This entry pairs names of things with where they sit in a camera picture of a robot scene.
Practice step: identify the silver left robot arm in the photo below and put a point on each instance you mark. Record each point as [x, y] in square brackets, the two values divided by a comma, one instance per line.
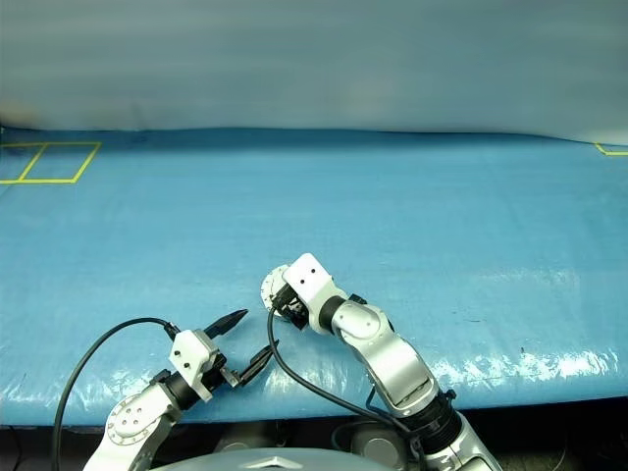
[132, 422]

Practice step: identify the yellow tape double rectangle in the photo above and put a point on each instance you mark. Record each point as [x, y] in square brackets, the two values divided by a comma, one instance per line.
[84, 162]

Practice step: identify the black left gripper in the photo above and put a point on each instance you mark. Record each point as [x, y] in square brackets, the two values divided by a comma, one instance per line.
[223, 369]

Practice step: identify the silver robot torso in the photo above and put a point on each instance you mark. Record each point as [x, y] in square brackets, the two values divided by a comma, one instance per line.
[265, 460]

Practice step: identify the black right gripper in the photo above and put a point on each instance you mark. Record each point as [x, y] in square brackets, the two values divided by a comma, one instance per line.
[289, 306]

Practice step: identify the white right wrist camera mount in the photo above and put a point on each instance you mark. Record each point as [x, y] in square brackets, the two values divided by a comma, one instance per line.
[309, 282]

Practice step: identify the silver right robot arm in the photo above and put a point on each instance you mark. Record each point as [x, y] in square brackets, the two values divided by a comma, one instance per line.
[392, 358]

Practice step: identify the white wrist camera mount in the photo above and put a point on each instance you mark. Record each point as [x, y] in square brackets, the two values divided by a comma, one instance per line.
[189, 358]
[309, 282]

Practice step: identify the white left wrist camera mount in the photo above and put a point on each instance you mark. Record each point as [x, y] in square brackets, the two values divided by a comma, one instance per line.
[189, 358]

